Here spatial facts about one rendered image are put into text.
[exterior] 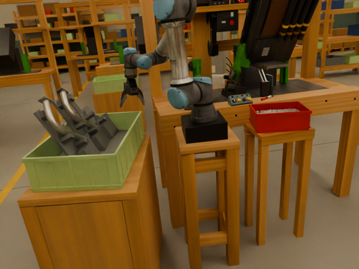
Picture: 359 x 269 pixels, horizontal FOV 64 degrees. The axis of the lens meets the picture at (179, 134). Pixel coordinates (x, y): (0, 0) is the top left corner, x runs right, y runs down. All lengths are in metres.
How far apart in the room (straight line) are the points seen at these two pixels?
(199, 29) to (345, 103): 1.22
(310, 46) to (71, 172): 2.24
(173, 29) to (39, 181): 0.90
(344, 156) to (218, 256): 1.27
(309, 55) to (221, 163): 1.59
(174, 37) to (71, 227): 0.98
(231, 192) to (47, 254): 0.97
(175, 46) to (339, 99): 1.36
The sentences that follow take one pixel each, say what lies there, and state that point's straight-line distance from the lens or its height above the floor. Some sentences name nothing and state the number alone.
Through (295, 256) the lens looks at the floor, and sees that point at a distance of 2.13.
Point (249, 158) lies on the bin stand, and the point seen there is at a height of 0.57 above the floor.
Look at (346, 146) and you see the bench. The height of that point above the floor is 0.46.
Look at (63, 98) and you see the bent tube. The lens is 1.53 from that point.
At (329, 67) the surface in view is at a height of 0.24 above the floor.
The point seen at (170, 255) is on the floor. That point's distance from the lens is 2.09.
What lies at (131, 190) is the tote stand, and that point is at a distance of 1.28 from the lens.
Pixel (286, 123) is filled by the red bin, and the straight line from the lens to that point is 1.79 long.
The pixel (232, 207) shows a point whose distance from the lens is 1.72.
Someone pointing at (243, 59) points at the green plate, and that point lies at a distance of 2.18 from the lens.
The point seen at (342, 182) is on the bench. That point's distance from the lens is 2.69.
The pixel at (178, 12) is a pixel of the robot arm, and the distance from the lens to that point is 1.38.
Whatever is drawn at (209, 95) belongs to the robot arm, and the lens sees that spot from 1.52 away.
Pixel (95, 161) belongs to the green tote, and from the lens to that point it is 1.27.
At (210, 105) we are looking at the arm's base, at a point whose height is 1.02.
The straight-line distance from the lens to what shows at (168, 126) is 1.88.
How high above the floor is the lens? 1.45
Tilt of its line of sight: 21 degrees down
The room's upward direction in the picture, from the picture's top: 5 degrees counter-clockwise
